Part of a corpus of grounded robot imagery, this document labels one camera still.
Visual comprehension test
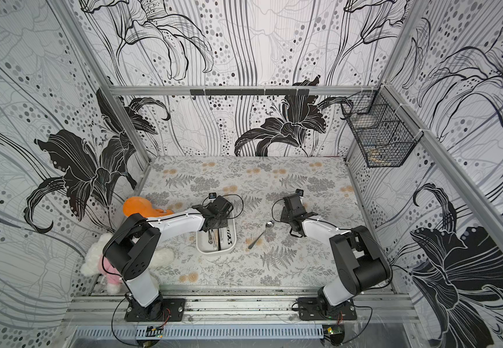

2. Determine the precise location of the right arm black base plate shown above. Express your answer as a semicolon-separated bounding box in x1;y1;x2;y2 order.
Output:
291;297;357;321

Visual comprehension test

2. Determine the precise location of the white slotted cable duct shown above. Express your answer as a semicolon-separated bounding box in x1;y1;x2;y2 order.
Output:
133;324;325;340

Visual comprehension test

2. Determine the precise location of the white rectangular storage box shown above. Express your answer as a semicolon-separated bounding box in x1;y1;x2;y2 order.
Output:
196;219;237;257

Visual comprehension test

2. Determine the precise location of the plain silver metal spoon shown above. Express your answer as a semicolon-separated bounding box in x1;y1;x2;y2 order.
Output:
248;220;274;249

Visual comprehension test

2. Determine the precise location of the black wire basket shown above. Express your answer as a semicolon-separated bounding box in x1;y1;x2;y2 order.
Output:
340;90;418;168

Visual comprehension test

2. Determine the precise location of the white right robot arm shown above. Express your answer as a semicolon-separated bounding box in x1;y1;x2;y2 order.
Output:
280;193;392;310

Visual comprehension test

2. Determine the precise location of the orange plush toy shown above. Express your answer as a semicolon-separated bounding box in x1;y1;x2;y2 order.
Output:
123;197;174;218

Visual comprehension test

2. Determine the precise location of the white pink plush toy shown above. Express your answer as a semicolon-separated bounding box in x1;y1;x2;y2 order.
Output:
80;233;174;295

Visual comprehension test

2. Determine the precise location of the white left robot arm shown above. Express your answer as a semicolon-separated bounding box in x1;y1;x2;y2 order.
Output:
102;196;234;309

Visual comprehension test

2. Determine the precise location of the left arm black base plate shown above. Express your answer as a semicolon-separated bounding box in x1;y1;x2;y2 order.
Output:
125;297;186;323

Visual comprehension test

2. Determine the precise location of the black bar on rail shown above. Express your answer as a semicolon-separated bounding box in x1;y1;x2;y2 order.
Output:
190;88;310;97

